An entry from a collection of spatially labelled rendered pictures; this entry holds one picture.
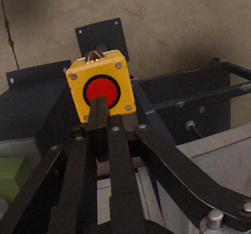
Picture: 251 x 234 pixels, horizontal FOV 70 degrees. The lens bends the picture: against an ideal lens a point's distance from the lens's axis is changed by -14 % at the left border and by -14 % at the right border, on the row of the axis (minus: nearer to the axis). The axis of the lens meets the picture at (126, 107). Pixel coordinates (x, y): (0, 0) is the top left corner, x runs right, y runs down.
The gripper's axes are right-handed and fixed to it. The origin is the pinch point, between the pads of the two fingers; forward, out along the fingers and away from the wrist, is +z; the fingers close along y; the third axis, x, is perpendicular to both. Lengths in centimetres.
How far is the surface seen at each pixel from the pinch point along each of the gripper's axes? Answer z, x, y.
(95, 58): 11.0, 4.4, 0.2
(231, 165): 14.9, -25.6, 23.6
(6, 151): 24.4, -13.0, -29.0
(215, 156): 14.9, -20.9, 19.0
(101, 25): 99, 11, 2
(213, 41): 100, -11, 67
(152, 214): 55, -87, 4
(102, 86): 8.8, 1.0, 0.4
